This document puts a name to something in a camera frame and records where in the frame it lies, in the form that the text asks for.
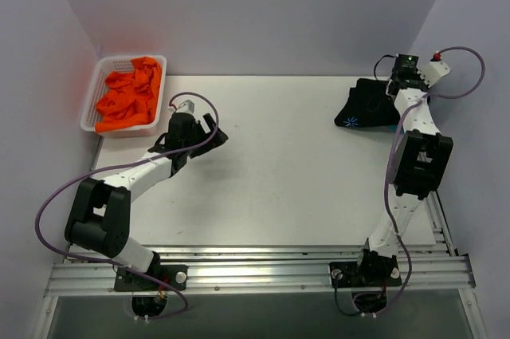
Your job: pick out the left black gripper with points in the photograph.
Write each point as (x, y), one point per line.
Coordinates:
(203, 132)

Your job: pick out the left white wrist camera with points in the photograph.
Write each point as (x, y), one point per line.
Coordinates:
(186, 107)

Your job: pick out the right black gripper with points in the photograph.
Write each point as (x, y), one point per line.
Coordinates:
(393, 86)

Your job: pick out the white plastic laundry basket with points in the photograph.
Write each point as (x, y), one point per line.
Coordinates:
(97, 88)

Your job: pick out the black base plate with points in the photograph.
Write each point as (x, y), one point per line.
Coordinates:
(350, 274)
(174, 275)

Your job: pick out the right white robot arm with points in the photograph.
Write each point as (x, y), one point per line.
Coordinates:
(418, 156)

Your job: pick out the black t-shirt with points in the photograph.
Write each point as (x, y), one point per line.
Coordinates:
(368, 106)

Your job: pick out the orange crumpled t-shirt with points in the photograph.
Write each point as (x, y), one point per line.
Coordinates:
(132, 98)

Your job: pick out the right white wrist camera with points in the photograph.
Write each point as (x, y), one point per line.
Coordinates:
(434, 71)

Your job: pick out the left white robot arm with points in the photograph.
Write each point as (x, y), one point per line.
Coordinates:
(99, 219)

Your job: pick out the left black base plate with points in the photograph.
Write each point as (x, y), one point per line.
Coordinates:
(174, 275)

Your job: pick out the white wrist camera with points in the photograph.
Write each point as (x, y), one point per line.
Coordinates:
(186, 107)
(434, 71)

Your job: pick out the aluminium rail frame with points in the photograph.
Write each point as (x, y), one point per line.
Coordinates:
(275, 270)

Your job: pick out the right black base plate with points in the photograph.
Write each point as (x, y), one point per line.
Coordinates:
(350, 274)

